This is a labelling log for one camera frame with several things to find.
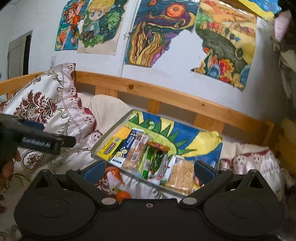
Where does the puffed rice cracker packet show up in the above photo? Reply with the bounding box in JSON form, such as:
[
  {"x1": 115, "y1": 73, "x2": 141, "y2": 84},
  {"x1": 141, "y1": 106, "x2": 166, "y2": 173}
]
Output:
[{"x1": 161, "y1": 155, "x2": 204, "y2": 195}]

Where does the orange plastic snack bag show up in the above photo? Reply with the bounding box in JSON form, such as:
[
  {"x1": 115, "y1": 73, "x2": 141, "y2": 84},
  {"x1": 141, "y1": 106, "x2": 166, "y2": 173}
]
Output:
[{"x1": 100, "y1": 166, "x2": 125, "y2": 195}]

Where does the yellow green snack packet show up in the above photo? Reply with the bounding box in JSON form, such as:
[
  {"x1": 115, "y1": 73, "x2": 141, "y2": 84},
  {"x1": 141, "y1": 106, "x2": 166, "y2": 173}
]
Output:
[{"x1": 97, "y1": 137, "x2": 123, "y2": 161}]

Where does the blue calcium box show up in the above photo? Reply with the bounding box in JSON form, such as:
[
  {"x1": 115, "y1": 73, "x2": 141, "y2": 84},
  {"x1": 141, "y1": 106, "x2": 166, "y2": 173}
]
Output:
[{"x1": 109, "y1": 128, "x2": 144, "y2": 168}]

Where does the orange tangerine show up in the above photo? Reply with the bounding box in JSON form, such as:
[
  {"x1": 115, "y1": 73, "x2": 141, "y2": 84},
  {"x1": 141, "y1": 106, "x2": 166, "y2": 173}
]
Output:
[{"x1": 115, "y1": 191, "x2": 131, "y2": 203}]

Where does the green vegetable snack packet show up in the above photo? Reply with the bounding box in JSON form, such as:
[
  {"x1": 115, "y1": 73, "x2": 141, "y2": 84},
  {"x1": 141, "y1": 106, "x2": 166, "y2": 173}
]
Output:
[{"x1": 147, "y1": 147, "x2": 176, "y2": 184}]

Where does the nut bar clear packet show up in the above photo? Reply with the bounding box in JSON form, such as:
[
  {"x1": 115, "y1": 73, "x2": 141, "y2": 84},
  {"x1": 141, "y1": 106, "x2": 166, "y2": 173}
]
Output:
[{"x1": 122, "y1": 134, "x2": 149, "y2": 172}]

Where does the green stick packet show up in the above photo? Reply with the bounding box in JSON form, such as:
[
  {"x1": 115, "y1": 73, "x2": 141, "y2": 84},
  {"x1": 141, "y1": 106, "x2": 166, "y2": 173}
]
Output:
[{"x1": 142, "y1": 146, "x2": 154, "y2": 179}]

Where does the golden foil snack packet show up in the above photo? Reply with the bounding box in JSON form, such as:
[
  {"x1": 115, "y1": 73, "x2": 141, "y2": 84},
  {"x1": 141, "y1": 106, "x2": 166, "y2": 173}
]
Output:
[{"x1": 147, "y1": 141, "x2": 170, "y2": 152}]

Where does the person left hand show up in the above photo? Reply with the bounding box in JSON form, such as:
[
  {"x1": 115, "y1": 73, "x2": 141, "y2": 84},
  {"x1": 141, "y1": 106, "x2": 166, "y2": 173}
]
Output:
[{"x1": 1, "y1": 151, "x2": 21, "y2": 201}]

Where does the dinosaur drawing paper in tray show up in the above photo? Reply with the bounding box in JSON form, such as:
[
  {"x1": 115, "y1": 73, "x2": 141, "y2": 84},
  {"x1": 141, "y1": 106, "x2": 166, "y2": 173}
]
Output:
[{"x1": 114, "y1": 110, "x2": 222, "y2": 167}]

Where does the floral satin bedspread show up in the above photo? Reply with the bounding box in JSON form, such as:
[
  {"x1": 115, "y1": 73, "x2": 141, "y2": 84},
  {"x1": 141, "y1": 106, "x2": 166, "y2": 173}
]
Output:
[{"x1": 1, "y1": 63, "x2": 295, "y2": 240}]

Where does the metal tray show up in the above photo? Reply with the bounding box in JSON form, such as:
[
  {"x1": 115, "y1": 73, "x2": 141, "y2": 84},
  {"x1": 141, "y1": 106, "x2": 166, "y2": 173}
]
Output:
[{"x1": 92, "y1": 110, "x2": 222, "y2": 198}]

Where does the cream pillow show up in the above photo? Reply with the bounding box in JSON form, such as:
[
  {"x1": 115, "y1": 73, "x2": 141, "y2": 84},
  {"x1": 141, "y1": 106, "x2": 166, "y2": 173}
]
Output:
[{"x1": 78, "y1": 93, "x2": 131, "y2": 134}]

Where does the doorway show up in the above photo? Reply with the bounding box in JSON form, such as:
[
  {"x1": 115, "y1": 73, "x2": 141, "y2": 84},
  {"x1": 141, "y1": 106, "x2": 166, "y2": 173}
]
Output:
[{"x1": 7, "y1": 30, "x2": 33, "y2": 79}]

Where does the girl with fish drawing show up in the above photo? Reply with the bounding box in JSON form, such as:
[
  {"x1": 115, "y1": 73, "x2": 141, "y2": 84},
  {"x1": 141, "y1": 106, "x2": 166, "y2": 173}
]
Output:
[{"x1": 55, "y1": 0, "x2": 90, "y2": 51}]

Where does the blond boy drawing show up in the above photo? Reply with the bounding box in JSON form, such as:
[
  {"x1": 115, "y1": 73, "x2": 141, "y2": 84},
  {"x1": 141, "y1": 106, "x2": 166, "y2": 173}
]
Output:
[{"x1": 77, "y1": 0, "x2": 128, "y2": 56}]

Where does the floral curtain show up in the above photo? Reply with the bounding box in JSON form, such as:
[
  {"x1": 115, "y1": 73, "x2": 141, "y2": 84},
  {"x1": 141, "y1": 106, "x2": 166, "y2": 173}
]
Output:
[{"x1": 274, "y1": 10, "x2": 295, "y2": 121}]

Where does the landscape drawing torn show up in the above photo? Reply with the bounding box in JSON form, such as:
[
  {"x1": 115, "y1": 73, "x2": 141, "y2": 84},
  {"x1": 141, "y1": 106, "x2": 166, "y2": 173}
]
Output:
[{"x1": 192, "y1": 1, "x2": 257, "y2": 89}]

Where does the swirly purple abstract drawing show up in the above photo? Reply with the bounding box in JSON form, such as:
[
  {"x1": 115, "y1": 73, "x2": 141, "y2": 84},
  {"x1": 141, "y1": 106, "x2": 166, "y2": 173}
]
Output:
[{"x1": 125, "y1": 1, "x2": 199, "y2": 68}]

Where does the wooden bed rail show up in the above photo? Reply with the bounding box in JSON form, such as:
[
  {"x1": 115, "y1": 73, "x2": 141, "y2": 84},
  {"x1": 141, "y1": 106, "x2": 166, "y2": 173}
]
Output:
[{"x1": 0, "y1": 70, "x2": 296, "y2": 158}]

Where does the white wall pipe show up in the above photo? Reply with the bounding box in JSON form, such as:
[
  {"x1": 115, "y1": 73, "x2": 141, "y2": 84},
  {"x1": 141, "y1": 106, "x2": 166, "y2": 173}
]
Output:
[{"x1": 117, "y1": 0, "x2": 140, "y2": 77}]

